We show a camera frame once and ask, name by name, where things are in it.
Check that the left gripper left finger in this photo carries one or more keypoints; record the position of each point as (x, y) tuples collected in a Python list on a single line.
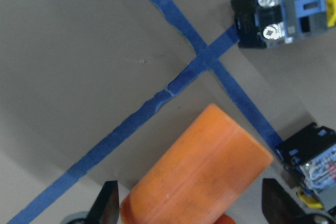
[(106, 207)]

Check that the yellow push button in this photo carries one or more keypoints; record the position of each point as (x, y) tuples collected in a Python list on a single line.
[(270, 23), (309, 157)]

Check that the orange cylinder plain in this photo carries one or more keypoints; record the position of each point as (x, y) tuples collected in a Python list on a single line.
[(200, 176)]

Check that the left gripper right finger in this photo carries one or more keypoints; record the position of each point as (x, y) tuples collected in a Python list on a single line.
[(278, 206)]

